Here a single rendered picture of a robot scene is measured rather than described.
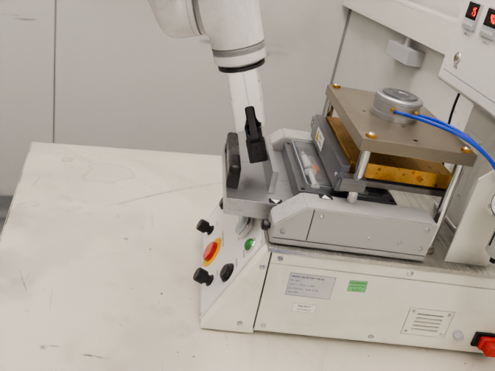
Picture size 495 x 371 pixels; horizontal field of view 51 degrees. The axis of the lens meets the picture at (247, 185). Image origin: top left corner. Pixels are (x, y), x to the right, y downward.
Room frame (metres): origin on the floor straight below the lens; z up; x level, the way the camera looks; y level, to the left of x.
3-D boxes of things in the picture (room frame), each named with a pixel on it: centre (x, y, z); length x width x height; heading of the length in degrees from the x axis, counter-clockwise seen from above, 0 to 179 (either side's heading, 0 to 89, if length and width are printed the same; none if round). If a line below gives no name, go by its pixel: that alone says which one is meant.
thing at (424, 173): (0.86, -0.22, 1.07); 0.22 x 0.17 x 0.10; 8
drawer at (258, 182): (0.85, -0.10, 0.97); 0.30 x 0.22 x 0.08; 98
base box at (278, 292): (0.85, -0.21, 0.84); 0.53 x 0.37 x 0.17; 98
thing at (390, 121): (0.85, -0.25, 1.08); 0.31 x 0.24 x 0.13; 8
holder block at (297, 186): (0.86, -0.15, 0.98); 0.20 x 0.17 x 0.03; 8
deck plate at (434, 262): (0.87, -0.25, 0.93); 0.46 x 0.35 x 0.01; 98
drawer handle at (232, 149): (0.83, 0.03, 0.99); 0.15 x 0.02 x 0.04; 8
